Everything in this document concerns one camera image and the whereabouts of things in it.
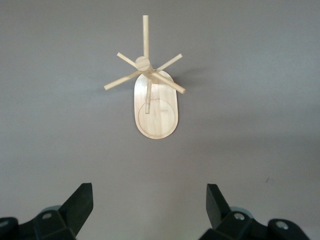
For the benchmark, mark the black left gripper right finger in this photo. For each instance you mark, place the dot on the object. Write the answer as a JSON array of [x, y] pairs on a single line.
[[232, 227]]

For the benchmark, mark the wooden cup rack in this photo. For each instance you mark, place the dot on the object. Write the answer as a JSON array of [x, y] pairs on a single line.
[[155, 120]]

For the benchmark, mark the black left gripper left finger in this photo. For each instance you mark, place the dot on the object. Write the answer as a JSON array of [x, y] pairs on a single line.
[[62, 225]]

